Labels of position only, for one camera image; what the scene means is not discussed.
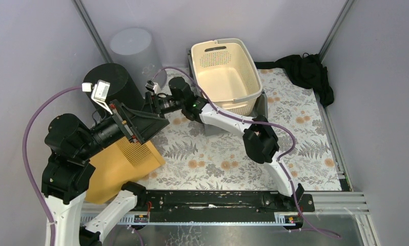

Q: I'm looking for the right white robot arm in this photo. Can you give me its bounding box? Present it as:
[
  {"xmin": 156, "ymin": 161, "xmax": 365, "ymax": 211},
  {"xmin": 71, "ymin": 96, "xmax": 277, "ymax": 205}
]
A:
[{"xmin": 145, "ymin": 77, "xmax": 302, "ymax": 211}]

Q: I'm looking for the aluminium cable duct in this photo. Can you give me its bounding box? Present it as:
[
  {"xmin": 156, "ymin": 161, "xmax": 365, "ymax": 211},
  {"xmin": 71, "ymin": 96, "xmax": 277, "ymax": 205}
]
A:
[{"xmin": 80, "ymin": 212, "xmax": 297, "ymax": 227}]

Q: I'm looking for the cream perforated plastic basket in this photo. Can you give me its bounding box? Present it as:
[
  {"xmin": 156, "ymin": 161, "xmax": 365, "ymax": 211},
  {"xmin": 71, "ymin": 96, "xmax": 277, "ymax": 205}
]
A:
[{"xmin": 191, "ymin": 38, "xmax": 263, "ymax": 116}]

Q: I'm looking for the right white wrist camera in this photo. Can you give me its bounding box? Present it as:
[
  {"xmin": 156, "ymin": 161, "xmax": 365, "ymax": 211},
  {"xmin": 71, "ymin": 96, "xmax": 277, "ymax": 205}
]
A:
[{"xmin": 145, "ymin": 80, "xmax": 161, "ymax": 94}]

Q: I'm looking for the black ribbed plastic bin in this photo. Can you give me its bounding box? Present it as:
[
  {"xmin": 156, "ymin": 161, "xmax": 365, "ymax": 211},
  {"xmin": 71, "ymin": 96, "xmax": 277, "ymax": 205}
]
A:
[{"xmin": 81, "ymin": 63, "xmax": 145, "ymax": 110}]

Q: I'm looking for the floral patterned table mat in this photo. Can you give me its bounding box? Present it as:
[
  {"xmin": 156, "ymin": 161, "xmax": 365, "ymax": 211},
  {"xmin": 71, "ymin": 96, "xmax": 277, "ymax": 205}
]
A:
[{"xmin": 140, "ymin": 68, "xmax": 341, "ymax": 191}]

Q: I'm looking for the yellow perforated plastic basket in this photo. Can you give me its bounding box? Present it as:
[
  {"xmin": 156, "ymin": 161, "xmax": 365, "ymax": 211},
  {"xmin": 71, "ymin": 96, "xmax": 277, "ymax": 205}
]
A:
[{"xmin": 85, "ymin": 137, "xmax": 166, "ymax": 204}]

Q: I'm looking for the black cloth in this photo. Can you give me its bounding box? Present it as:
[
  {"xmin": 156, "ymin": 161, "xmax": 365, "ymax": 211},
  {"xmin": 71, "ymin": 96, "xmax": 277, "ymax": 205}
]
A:
[{"xmin": 254, "ymin": 53, "xmax": 335, "ymax": 108}]

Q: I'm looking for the grey plastic tray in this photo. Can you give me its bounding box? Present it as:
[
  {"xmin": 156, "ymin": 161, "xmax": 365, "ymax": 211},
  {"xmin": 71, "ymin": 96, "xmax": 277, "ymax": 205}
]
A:
[{"xmin": 187, "ymin": 49, "xmax": 268, "ymax": 137}]

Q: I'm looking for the large grey plastic bin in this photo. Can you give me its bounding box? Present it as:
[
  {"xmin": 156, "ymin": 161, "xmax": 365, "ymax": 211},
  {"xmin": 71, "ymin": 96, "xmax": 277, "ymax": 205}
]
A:
[{"xmin": 109, "ymin": 28, "xmax": 167, "ymax": 92}]

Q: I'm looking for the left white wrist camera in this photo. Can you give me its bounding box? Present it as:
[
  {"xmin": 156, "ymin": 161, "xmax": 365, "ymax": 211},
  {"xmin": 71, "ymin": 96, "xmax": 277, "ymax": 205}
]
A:
[{"xmin": 81, "ymin": 80, "xmax": 113, "ymax": 115}]

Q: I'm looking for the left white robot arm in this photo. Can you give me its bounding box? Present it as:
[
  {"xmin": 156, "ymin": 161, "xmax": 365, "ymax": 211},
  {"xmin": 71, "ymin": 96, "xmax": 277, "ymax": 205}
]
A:
[{"xmin": 41, "ymin": 98, "xmax": 177, "ymax": 245}]

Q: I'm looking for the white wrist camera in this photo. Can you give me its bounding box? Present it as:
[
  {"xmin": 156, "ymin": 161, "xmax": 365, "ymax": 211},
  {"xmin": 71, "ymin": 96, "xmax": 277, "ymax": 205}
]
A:
[
  {"xmin": 81, "ymin": 80, "xmax": 113, "ymax": 115},
  {"xmin": 145, "ymin": 80, "xmax": 161, "ymax": 94}
]

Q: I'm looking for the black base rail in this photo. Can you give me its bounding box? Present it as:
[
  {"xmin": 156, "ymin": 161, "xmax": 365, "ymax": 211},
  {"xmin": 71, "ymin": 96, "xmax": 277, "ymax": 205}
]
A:
[{"xmin": 131, "ymin": 190, "xmax": 315, "ymax": 216}]

